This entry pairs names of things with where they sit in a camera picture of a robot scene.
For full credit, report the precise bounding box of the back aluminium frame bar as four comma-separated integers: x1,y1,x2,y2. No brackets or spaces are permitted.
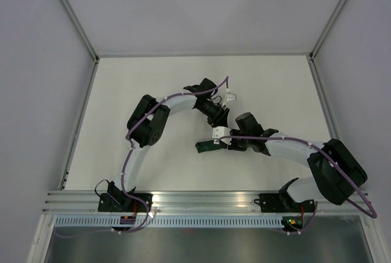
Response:
97,52,311,59

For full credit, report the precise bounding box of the right aluminium frame post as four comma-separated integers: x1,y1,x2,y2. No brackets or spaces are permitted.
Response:
309,0,349,62

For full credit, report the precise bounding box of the white slotted cable duct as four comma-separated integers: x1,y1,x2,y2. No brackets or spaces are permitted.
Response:
55,215,283,228

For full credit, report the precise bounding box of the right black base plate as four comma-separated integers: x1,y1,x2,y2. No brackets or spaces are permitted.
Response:
258,193,315,214

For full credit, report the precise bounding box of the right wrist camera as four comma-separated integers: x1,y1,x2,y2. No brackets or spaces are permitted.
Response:
212,126,232,145

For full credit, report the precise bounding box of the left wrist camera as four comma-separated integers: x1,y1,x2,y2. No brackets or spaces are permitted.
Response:
222,89,237,106

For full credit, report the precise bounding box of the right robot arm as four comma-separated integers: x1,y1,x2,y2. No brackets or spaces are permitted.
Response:
216,112,368,211

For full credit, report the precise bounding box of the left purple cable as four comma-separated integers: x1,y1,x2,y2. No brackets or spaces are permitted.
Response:
54,76,230,239

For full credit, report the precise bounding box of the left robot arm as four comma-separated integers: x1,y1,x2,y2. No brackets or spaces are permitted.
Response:
106,77,229,212

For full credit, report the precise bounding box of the aluminium front rail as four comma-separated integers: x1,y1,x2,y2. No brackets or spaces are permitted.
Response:
41,190,376,215

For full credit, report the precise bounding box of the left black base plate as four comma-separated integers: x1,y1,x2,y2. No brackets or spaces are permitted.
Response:
98,193,153,212

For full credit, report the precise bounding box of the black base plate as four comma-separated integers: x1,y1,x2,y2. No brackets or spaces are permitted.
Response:
258,193,315,214
98,193,153,212

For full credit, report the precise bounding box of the aluminium frame post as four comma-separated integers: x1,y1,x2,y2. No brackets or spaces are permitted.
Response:
58,0,99,63
309,0,349,62

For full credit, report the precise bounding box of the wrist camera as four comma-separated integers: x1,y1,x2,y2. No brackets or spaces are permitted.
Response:
212,126,232,145
222,89,237,106

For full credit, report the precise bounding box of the dark green cloth napkin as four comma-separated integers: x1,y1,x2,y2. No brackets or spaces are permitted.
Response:
195,140,228,154

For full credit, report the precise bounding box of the left aluminium frame post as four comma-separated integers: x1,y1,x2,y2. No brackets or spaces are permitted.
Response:
58,0,99,63

